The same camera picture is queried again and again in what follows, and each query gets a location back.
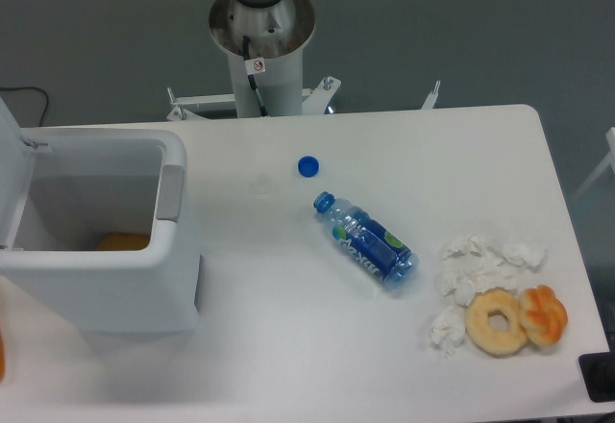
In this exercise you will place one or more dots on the orange glazed twisted bun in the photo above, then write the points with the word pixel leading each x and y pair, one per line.
pixel 542 315

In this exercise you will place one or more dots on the crumpled white tissue middle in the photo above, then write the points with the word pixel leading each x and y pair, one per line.
pixel 467 276

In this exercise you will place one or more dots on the crumpled white tissue bottom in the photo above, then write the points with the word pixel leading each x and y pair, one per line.
pixel 447 331

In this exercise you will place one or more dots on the blue plastic water bottle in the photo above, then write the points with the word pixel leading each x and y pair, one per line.
pixel 366 241

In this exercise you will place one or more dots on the white trash can body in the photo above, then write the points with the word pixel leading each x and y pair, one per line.
pixel 93 182

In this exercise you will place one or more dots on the white metal base frame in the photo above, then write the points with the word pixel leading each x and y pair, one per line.
pixel 317 100

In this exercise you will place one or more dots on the white trash can lid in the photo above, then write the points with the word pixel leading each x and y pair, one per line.
pixel 19 150

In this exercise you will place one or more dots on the white frame at right edge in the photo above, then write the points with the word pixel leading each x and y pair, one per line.
pixel 605 164

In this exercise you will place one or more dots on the crumpled white tissue right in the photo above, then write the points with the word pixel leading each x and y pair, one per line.
pixel 527 255

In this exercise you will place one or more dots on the orange item inside trash can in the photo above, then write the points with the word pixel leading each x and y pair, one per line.
pixel 123 242

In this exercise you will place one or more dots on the crumpled white tissue top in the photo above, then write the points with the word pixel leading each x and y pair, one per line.
pixel 473 244

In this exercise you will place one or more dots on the plain ring donut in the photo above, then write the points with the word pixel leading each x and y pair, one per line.
pixel 492 323

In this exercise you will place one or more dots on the clear round lid on table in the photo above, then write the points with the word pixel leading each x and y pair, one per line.
pixel 262 185

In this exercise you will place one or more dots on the orange object at left edge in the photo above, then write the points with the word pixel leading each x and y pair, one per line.
pixel 2 359

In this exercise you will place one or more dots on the blue bottle cap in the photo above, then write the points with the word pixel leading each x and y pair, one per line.
pixel 308 166

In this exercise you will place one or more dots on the black device at table edge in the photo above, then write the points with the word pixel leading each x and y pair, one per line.
pixel 597 370

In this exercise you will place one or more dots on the crumpled white tissue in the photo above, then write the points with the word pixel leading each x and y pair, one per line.
pixel 447 331
pixel 473 244
pixel 467 276
pixel 527 255

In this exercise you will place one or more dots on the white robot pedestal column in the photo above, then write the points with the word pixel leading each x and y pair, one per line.
pixel 264 50

